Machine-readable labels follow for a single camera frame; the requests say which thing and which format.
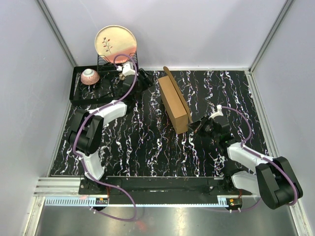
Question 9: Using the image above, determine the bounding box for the right small control box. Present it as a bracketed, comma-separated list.
[228, 198, 243, 208]

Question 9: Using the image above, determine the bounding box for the brown cardboard box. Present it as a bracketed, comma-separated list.
[158, 66, 192, 134]

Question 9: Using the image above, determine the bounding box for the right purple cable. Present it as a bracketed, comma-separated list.
[204, 105, 298, 212]

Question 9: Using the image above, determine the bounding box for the slotted aluminium rail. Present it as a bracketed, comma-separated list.
[45, 196, 228, 207]

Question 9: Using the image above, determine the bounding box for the black wire dish rack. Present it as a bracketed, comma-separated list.
[69, 53, 138, 106]

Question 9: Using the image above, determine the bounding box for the small control box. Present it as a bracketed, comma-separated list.
[95, 197, 108, 206]
[228, 198, 243, 208]

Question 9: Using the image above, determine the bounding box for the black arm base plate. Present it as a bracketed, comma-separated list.
[78, 176, 251, 196]

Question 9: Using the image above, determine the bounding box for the cream pink floral plate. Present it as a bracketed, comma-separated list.
[94, 25, 137, 63]

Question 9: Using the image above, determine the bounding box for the left small control box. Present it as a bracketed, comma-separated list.
[95, 197, 108, 206]

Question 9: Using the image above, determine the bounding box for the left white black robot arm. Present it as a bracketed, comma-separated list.
[67, 68, 154, 195]

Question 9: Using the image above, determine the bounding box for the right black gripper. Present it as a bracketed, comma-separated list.
[187, 114, 220, 142]

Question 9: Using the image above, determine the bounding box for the pink white ceramic cup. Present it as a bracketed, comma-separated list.
[80, 68, 100, 86]

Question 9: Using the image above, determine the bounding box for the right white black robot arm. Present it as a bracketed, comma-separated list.
[188, 115, 303, 209]

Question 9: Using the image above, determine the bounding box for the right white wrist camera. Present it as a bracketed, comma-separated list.
[209, 105, 223, 119]

